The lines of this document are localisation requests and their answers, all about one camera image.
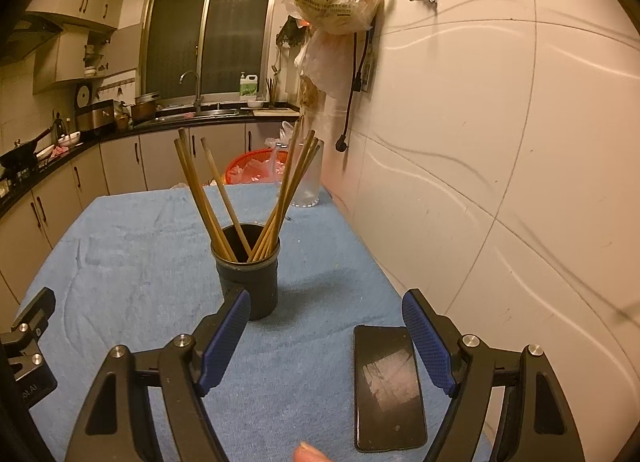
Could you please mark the steel sink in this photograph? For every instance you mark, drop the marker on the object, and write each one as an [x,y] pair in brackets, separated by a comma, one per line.
[210,113]

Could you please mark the white plastic bag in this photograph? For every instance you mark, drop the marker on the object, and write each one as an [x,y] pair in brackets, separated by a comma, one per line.
[289,132]

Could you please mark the blue table cloth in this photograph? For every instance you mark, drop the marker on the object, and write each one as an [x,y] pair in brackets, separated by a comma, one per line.
[125,252]

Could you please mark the white dish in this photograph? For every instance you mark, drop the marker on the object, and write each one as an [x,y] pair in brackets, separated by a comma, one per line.
[70,139]

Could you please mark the stacked white dishes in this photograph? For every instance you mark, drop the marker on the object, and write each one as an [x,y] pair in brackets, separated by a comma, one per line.
[90,71]

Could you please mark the dark tall kettle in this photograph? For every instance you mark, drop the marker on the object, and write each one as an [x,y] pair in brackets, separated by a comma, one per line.
[60,127]

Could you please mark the green detergent bottle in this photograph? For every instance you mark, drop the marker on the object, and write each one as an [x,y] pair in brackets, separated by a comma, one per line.
[248,87]

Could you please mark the hanging clear plastic bags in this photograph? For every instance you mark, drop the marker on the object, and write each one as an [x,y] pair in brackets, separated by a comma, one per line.
[320,57]

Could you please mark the small white bowl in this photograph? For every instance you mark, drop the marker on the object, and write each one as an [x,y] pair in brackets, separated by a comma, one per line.
[255,104]

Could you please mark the dark window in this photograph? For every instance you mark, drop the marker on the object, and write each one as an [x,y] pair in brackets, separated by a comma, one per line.
[175,42]

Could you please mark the silver metal box appliance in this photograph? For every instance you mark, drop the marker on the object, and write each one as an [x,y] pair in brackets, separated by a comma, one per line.
[95,117]

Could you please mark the grey kitchen counter cabinets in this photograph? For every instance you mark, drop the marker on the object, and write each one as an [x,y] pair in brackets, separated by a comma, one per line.
[120,162]

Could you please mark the bunch of wooden chopsticks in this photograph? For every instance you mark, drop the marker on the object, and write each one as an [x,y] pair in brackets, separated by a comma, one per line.
[281,207]

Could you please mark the brown cooking pot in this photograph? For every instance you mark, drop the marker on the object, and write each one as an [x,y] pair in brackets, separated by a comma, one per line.
[145,110]

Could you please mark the utensil holder with chopsticks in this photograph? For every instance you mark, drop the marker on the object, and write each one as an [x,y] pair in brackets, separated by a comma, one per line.
[272,95]

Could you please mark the metal faucet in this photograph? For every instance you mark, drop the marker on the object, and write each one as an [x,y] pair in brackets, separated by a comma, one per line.
[198,92]

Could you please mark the red plastic basket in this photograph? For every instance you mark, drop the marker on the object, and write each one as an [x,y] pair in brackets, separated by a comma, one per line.
[235,167]

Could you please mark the gas stove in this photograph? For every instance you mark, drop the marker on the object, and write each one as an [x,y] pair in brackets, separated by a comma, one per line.
[20,172]

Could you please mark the wall socket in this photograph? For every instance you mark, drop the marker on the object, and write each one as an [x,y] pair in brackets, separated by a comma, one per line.
[369,72]

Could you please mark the black wok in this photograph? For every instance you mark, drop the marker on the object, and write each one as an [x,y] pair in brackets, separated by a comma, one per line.
[20,155]

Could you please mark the clear plastic bag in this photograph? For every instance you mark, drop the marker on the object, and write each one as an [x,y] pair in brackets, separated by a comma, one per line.
[255,171]

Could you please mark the black smartphone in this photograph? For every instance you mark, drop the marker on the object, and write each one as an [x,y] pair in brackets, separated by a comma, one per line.
[390,392]

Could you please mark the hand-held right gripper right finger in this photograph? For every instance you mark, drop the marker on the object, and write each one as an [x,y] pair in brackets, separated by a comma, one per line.
[430,342]

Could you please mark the pink cloth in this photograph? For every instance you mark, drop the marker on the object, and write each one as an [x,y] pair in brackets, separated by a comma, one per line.
[60,150]

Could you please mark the clear glass cup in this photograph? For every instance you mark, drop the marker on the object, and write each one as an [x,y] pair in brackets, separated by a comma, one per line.
[307,177]

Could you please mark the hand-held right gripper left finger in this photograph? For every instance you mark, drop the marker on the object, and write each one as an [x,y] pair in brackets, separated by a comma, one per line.
[225,337]

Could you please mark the black chopstick holder cup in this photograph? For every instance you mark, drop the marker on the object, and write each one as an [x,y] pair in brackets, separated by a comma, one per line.
[250,287]

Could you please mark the cutting board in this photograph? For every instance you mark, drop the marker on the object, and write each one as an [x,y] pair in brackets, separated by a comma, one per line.
[275,112]

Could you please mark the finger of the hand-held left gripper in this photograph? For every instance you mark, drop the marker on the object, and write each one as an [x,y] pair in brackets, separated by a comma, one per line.
[37,309]

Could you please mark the white plate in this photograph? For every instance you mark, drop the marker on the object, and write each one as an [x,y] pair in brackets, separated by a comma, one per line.
[45,152]

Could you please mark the range hood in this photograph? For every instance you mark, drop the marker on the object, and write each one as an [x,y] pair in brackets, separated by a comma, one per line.
[25,37]

